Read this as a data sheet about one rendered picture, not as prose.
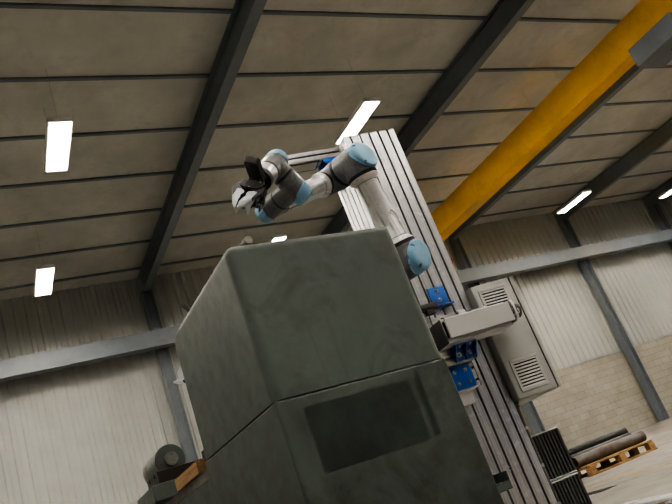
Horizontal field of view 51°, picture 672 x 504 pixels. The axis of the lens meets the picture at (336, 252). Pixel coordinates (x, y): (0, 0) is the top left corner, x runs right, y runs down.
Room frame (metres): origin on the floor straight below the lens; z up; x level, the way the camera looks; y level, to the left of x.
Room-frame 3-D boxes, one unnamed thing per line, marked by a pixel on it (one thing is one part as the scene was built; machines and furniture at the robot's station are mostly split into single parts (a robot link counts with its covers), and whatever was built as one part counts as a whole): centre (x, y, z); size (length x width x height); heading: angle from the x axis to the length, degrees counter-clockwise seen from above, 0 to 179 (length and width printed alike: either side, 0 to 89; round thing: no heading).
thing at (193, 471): (2.46, 0.57, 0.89); 0.36 x 0.30 x 0.04; 123
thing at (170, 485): (2.84, 0.78, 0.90); 0.53 x 0.30 x 0.06; 123
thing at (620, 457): (10.69, -2.49, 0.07); 1.24 x 0.86 x 0.14; 117
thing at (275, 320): (1.91, 0.20, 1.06); 0.59 x 0.48 x 0.39; 33
